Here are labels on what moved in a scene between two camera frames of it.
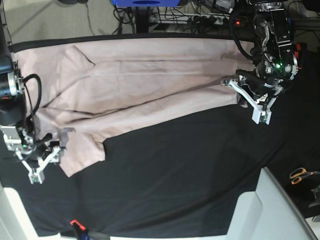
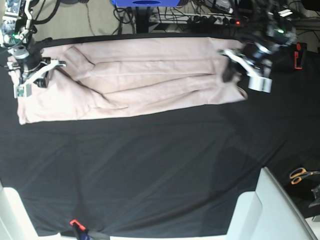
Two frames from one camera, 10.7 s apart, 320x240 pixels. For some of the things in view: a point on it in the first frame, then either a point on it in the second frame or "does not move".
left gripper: (36, 157) -> (30, 65)
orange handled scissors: (297, 174) does not move
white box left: (15, 224) does not move
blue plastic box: (146, 3) does not move
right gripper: (260, 92) -> (256, 59)
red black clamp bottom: (76, 224) does not move
